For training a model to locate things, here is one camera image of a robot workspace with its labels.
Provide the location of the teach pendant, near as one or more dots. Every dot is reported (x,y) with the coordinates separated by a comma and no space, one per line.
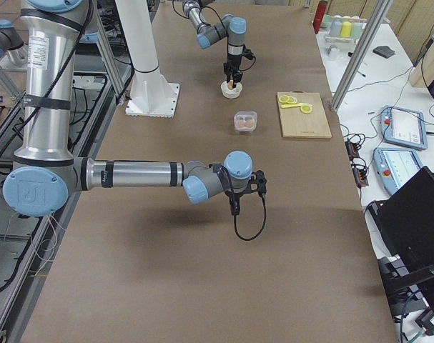
(396,166)

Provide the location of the black power strip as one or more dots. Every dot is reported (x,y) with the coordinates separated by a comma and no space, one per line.
(358,165)

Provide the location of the teach pendant, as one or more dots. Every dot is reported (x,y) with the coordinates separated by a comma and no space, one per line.
(403,127)
(396,166)

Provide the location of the white ceramic bowl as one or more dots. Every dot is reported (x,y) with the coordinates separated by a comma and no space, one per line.
(231,93)

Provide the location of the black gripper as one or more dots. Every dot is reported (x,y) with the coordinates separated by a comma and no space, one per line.
(233,59)

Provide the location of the lemon slice, top of stack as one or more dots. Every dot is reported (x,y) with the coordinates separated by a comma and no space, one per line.
(284,99)

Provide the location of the white egg box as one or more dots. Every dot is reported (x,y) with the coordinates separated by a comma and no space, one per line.
(245,121)

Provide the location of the lemon slice under blade slice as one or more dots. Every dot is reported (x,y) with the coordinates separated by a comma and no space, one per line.
(310,106)

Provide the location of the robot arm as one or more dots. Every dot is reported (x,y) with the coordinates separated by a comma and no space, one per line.
(45,172)
(229,27)

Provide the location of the teach pendant, far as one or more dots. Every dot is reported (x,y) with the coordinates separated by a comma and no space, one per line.
(403,127)

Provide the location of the bamboo cutting board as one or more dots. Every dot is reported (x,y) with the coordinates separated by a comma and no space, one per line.
(308,121)

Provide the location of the black laptop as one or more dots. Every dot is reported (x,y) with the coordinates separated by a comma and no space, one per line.
(406,224)

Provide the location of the red bottle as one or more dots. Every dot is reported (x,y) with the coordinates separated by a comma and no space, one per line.
(319,14)

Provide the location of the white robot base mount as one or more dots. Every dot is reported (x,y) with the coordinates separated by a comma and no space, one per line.
(150,94)

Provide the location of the lemon slice near knife blade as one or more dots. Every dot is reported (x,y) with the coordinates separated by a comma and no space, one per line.
(306,108)

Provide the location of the aluminium frame post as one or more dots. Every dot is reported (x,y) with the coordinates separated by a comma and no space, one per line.
(371,28)

